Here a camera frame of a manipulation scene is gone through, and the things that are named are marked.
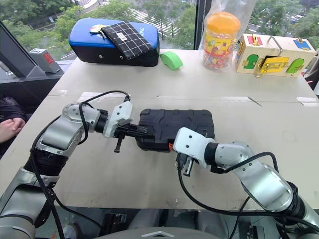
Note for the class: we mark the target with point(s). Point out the clear jar with orange lid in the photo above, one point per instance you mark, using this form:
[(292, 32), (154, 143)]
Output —
[(220, 42)]

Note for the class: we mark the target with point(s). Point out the wooden latch puzzle box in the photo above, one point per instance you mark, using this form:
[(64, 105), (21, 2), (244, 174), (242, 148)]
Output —
[(274, 62)]

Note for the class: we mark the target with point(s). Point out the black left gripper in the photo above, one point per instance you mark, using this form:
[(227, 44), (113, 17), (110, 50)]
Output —
[(122, 132)]

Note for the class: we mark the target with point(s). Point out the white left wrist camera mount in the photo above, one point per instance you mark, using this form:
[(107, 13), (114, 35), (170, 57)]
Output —
[(122, 112)]

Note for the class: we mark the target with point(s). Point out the clear plastic bag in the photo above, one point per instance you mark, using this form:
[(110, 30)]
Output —
[(245, 12)]

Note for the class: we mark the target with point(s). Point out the grey box with red label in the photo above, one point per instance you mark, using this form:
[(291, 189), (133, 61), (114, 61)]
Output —
[(46, 59)]

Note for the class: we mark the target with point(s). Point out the person's dark sleeved forearm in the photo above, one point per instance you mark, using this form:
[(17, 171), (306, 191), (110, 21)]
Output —
[(10, 108)]

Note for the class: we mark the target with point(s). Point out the black slanted console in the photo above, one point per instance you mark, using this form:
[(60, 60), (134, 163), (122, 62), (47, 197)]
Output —
[(22, 82)]

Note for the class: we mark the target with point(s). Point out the grey robot torso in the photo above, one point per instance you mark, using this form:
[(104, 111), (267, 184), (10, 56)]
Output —
[(159, 234)]

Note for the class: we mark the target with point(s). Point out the black window frame post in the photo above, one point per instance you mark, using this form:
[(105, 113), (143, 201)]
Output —
[(199, 25)]

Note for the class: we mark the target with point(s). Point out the green arch block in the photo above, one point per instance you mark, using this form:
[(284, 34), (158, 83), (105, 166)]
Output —
[(172, 61)]

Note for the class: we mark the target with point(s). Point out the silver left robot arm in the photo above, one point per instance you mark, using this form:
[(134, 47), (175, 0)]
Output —
[(57, 134)]

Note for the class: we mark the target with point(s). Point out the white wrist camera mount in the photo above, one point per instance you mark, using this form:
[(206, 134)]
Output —
[(192, 142), (122, 112)]

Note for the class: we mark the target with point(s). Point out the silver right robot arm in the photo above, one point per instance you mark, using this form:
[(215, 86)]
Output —
[(261, 179)]

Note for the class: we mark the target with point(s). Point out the blue and black case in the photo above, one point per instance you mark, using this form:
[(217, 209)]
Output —
[(84, 47)]

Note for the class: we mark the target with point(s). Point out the black grid pattern pouch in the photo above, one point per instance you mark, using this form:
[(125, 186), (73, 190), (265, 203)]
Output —
[(129, 39)]

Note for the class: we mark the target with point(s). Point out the person's bare hand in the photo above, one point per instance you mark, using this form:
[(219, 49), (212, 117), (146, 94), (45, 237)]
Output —
[(11, 129)]

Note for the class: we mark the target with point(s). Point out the black plastic tool case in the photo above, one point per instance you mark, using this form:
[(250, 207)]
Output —
[(174, 122)]

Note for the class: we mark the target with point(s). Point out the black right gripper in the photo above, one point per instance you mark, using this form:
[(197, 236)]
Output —
[(185, 164)]

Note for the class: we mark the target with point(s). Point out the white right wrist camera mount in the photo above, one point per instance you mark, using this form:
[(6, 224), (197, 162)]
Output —
[(192, 142)]

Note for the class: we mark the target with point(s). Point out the grey shoe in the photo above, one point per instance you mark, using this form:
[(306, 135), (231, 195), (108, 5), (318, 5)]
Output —
[(70, 231)]

